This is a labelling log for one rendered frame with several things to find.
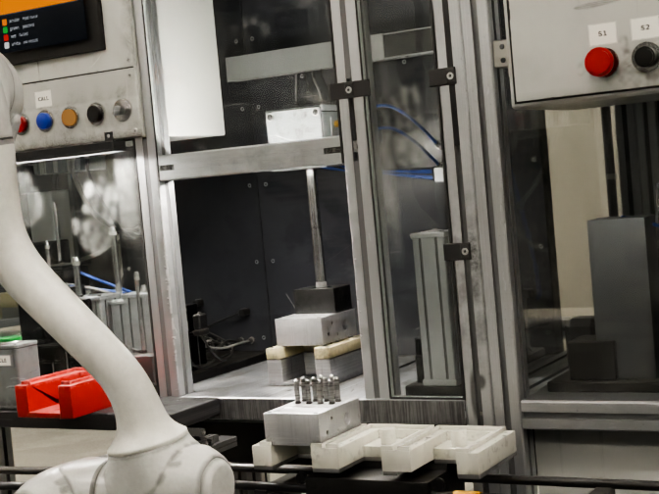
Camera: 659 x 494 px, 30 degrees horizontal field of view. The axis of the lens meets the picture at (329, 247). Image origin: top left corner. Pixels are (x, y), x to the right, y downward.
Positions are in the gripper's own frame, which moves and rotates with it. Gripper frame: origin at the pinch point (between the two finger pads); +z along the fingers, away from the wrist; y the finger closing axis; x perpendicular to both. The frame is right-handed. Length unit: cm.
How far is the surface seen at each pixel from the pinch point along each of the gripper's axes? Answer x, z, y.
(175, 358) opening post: 22.2, 20.6, 10.1
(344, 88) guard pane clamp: -16, 20, 53
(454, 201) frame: -34, 21, 34
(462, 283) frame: -33.7, 20.7, 21.3
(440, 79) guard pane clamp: -33, 20, 52
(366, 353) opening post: -16.0, 20.7, 10.7
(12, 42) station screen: 50, 17, 69
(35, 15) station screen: 43, 17, 73
